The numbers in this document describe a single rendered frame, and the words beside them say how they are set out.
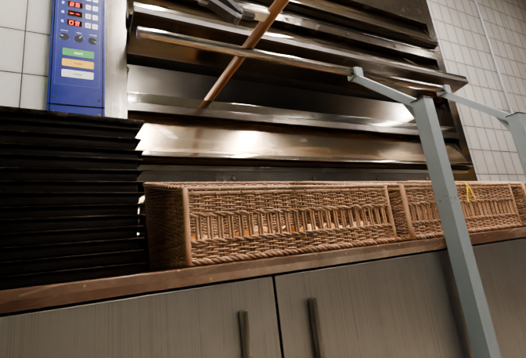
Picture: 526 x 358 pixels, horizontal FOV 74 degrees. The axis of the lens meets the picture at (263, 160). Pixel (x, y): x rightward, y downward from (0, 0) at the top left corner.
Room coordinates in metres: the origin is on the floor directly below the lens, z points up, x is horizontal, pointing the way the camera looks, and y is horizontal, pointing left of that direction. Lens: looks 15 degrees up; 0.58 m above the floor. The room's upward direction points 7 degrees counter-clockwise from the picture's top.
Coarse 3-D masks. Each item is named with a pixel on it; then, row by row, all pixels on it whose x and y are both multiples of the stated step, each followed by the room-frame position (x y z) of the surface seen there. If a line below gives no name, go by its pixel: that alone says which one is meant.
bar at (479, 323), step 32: (160, 32) 0.76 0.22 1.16; (288, 64) 0.97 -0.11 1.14; (320, 64) 1.01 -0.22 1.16; (448, 96) 1.31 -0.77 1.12; (512, 128) 1.14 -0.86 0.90; (448, 160) 0.90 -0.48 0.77; (448, 192) 0.88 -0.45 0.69; (448, 224) 0.90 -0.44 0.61; (480, 288) 0.89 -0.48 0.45; (480, 320) 0.88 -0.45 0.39; (480, 352) 0.90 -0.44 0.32
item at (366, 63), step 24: (144, 24) 1.01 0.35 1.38; (168, 24) 1.03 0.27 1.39; (192, 24) 1.04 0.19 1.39; (216, 24) 1.09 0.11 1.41; (144, 48) 1.11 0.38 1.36; (168, 48) 1.13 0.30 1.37; (264, 48) 1.23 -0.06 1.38; (288, 48) 1.26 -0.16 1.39; (312, 48) 1.29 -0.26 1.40; (264, 72) 1.38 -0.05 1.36; (288, 72) 1.41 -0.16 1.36; (312, 72) 1.45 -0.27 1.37; (384, 72) 1.56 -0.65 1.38; (408, 72) 1.60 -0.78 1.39; (432, 72) 1.67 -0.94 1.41; (432, 96) 1.89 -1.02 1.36
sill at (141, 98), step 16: (128, 96) 1.08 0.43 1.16; (144, 96) 1.10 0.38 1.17; (160, 96) 1.13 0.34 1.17; (240, 112) 1.28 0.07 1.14; (256, 112) 1.31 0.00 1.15; (272, 112) 1.35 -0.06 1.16; (288, 112) 1.39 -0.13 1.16; (304, 112) 1.43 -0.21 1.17; (416, 128) 1.78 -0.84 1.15; (448, 128) 1.91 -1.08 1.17
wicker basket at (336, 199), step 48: (192, 192) 0.67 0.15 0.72; (240, 192) 0.72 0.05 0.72; (288, 192) 0.78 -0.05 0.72; (336, 192) 0.85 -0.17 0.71; (384, 192) 0.92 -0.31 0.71; (192, 240) 0.67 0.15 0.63; (240, 240) 0.72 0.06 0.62; (288, 240) 0.78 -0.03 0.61; (336, 240) 0.84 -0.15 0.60; (384, 240) 0.90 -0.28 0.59
